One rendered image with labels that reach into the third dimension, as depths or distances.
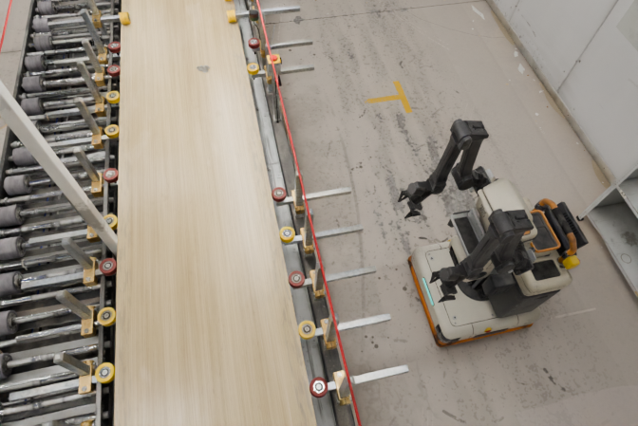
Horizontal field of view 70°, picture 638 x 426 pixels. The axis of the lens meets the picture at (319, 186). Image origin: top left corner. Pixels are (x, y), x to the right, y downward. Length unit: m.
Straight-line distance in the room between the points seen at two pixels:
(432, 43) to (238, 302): 3.50
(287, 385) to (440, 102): 2.98
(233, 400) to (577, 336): 2.36
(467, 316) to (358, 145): 1.65
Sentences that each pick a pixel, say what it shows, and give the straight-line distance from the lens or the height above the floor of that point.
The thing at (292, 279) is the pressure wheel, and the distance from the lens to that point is 2.24.
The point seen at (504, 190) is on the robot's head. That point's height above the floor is 1.38.
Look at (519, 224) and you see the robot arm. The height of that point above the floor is 1.62.
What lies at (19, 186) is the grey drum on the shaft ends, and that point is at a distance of 2.99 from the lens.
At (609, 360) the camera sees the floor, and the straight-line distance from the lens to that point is 3.66.
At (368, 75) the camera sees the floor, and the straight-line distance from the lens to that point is 4.43.
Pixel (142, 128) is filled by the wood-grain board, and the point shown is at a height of 0.90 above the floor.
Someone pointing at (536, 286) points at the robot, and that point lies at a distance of 2.63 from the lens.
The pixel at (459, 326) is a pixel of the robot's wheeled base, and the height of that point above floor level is 0.28.
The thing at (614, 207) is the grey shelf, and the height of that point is 0.14.
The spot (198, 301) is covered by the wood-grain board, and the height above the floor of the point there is 0.90.
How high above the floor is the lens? 2.99
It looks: 57 degrees down
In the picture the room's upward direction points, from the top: 4 degrees clockwise
